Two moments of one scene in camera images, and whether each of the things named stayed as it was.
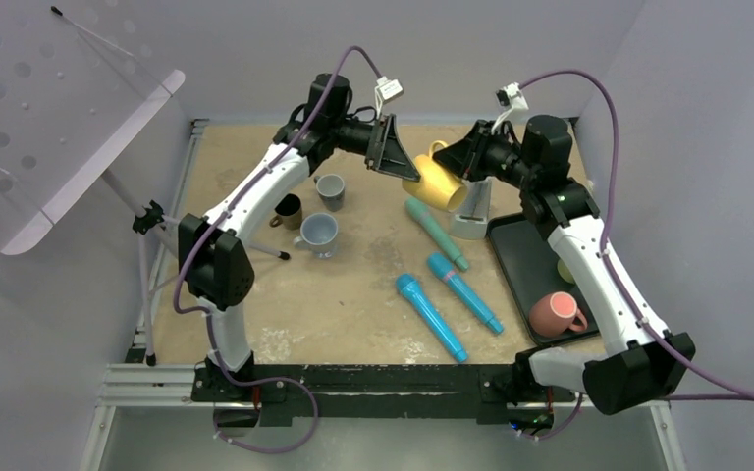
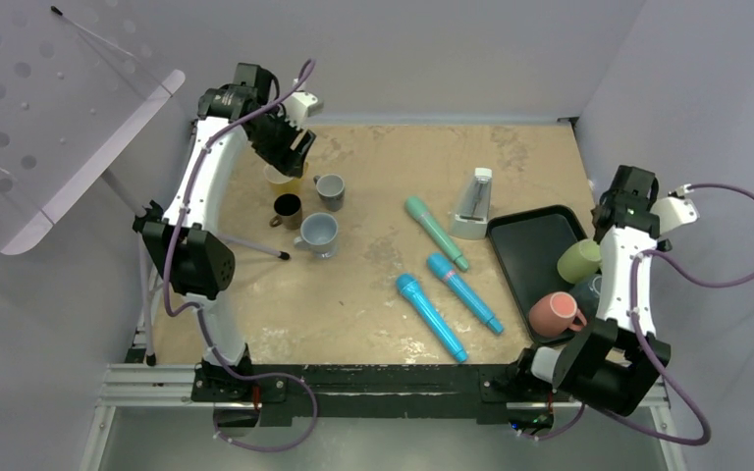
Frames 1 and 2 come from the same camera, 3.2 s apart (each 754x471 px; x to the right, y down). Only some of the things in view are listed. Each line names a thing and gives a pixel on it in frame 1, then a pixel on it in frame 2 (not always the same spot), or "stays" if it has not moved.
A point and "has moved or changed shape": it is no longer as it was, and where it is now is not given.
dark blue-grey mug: x=330 y=188 stays
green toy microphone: x=419 y=209 stays
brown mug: x=290 y=213 stays
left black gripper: x=394 y=160 → x=286 y=158
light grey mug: x=318 y=233 stays
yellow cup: x=438 y=186 has moved or changed shape
